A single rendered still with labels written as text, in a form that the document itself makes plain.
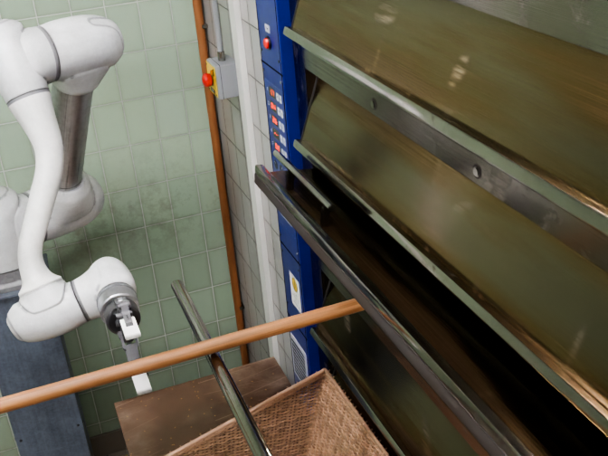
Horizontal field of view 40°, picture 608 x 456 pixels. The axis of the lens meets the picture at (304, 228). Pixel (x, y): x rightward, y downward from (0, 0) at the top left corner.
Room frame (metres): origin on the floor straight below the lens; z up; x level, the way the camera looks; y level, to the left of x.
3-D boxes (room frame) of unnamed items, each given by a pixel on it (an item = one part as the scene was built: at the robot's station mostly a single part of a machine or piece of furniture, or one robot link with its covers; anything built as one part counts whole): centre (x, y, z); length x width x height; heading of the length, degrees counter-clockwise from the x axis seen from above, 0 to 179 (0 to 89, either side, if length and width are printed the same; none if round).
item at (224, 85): (2.38, 0.20, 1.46); 0.10 x 0.07 x 0.10; 19
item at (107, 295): (1.60, 0.43, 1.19); 0.09 x 0.06 x 0.09; 108
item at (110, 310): (1.53, 0.40, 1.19); 0.09 x 0.07 x 0.08; 18
